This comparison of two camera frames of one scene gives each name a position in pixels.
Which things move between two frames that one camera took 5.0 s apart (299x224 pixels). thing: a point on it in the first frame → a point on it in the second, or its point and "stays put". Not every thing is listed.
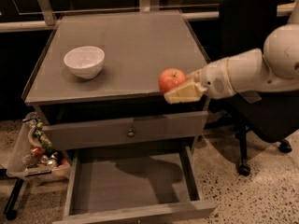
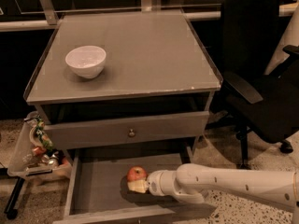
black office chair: x=249 y=17 stays put
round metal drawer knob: x=131 y=133 stays put
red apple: x=170 y=78 → x=136 y=173
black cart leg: x=8 y=210 stays put
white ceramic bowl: x=85 y=61 stays put
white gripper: x=214 y=79 → x=154 y=183
